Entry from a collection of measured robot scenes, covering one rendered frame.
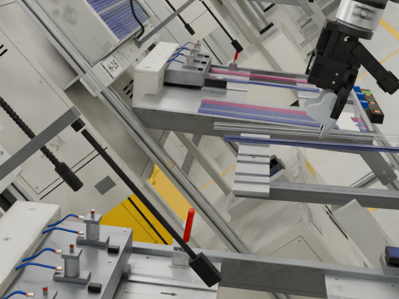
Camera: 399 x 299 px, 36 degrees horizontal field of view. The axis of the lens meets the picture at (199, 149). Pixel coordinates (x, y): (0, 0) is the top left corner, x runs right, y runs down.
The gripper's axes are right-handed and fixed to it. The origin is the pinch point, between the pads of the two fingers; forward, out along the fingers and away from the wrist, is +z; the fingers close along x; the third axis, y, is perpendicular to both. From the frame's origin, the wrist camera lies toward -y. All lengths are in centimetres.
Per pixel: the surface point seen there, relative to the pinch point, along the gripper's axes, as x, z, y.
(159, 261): 19.4, 26.1, 22.7
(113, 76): -58, 19, 52
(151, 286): 27.0, 26.2, 22.8
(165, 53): -107, 19, 45
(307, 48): -560, 71, -58
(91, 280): 36, 22, 31
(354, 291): 21.8, 18.9, -9.8
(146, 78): -79, 23, 45
